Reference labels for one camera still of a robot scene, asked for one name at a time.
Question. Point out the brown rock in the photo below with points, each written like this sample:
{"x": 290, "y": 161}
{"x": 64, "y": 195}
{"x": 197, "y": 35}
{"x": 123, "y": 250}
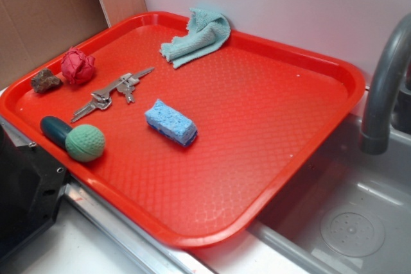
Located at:
{"x": 44, "y": 81}

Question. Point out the green dimpled ball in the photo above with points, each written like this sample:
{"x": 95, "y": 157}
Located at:
{"x": 85, "y": 143}

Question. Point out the light teal cloth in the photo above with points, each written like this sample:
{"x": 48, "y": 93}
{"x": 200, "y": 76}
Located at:
{"x": 207, "y": 32}

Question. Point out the dark teal capsule object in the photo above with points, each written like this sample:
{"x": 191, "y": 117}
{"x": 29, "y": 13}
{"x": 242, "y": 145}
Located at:
{"x": 56, "y": 130}

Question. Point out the crumpled red paper ball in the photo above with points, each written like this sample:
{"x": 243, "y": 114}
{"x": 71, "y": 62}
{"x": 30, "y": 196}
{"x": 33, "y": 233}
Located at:
{"x": 77, "y": 67}

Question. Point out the brown cardboard panel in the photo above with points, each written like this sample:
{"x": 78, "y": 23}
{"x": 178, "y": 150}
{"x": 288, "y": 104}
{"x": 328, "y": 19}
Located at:
{"x": 35, "y": 31}

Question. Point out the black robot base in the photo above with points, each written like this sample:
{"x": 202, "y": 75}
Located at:
{"x": 32, "y": 185}

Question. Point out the grey plastic sink basin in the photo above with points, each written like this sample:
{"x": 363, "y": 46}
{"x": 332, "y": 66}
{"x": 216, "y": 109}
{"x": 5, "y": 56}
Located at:
{"x": 344, "y": 211}

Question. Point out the red plastic tray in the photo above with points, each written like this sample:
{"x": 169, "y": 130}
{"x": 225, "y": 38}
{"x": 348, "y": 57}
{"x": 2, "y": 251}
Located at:
{"x": 261, "y": 109}

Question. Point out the grey sink faucet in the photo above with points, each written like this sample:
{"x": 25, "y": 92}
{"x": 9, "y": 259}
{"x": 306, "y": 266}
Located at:
{"x": 388, "y": 101}

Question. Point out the blue sponge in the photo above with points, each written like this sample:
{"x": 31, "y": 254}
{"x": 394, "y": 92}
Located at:
{"x": 171, "y": 123}

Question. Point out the silver key bunch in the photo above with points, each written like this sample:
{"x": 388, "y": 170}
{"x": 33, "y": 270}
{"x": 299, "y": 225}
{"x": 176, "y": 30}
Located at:
{"x": 101, "y": 99}

